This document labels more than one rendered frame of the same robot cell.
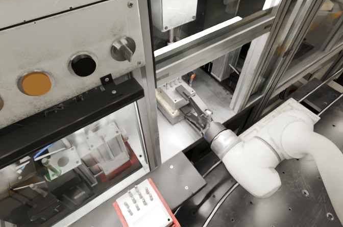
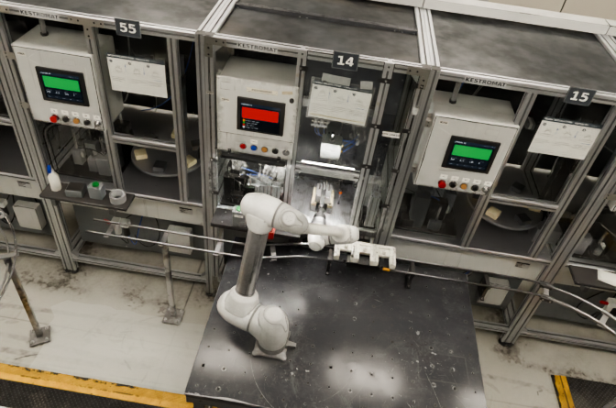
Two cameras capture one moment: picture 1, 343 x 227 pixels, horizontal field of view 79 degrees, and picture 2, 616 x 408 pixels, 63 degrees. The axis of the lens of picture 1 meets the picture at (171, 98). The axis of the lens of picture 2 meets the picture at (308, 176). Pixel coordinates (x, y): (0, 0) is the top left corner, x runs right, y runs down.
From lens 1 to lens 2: 2.44 m
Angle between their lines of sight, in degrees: 28
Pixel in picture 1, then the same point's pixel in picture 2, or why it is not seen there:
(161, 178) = not seen: hidden behind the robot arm
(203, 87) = (347, 206)
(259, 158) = not seen: hidden behind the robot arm
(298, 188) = (354, 299)
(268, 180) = (315, 237)
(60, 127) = (262, 160)
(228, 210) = (305, 276)
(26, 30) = (269, 140)
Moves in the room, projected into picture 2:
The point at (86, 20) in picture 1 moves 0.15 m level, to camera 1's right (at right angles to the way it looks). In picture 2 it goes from (280, 143) to (300, 156)
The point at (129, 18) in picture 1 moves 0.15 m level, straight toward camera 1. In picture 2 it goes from (290, 147) to (274, 160)
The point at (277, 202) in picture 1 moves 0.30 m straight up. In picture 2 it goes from (335, 293) to (342, 259)
